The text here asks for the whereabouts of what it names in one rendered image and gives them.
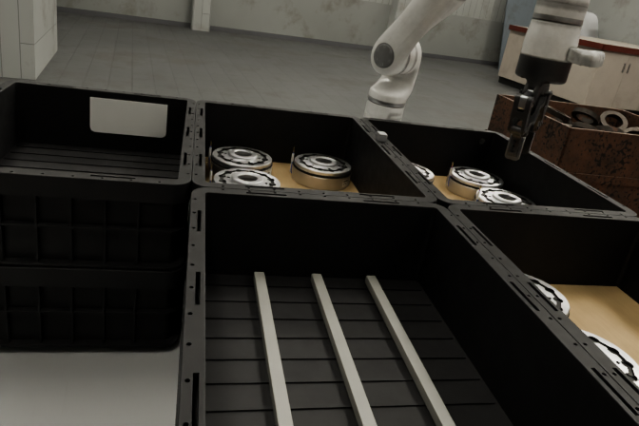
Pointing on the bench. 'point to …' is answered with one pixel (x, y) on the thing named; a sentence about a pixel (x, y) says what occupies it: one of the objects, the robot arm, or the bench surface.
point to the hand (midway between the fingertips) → (518, 146)
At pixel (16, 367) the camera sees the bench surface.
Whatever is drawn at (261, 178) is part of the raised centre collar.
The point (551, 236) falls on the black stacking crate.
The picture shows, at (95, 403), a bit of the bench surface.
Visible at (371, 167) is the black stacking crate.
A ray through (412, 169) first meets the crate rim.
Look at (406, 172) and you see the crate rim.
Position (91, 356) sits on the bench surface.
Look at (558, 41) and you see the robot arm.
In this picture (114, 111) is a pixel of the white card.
